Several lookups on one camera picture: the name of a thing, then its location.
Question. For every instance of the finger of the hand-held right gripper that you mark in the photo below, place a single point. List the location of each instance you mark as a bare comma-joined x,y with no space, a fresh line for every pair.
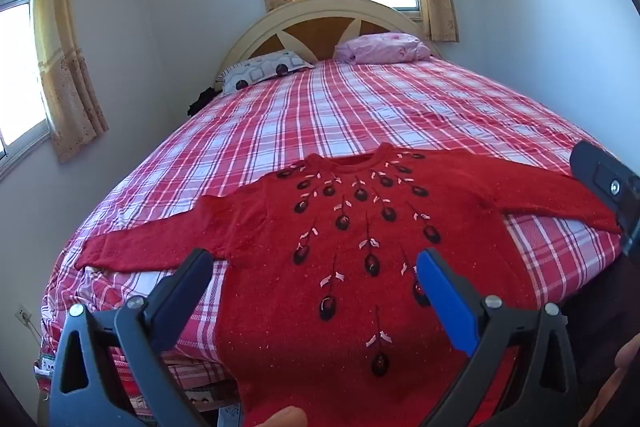
607,179

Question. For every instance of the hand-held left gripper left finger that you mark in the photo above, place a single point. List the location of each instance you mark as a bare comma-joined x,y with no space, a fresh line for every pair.
181,291

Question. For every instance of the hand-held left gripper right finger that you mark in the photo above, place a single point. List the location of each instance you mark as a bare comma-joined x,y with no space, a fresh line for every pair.
445,297

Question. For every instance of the red knitted sweater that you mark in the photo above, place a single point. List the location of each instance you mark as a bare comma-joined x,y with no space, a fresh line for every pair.
280,257

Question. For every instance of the person's left hand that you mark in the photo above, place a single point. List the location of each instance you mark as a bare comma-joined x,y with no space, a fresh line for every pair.
617,387

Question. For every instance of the dark cloth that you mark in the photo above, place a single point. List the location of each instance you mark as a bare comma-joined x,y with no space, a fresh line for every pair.
205,101

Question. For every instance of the bed with red plaid cover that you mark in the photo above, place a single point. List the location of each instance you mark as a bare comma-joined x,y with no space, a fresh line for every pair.
375,107

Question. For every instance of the white grey patterned pillow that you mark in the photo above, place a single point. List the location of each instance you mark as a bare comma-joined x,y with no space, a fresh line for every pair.
260,69

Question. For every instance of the pink pillow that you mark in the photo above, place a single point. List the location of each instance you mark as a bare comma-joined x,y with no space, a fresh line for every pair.
385,47

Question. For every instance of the beige side window curtain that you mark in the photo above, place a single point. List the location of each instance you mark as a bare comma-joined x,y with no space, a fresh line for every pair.
65,57

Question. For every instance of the side sliding window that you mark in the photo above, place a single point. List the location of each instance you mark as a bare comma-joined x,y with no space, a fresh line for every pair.
20,57

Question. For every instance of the cream wooden headboard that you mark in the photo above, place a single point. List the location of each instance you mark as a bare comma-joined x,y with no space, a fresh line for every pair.
310,32

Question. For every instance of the white wall socket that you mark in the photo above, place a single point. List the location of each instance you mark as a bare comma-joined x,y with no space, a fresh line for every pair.
24,314

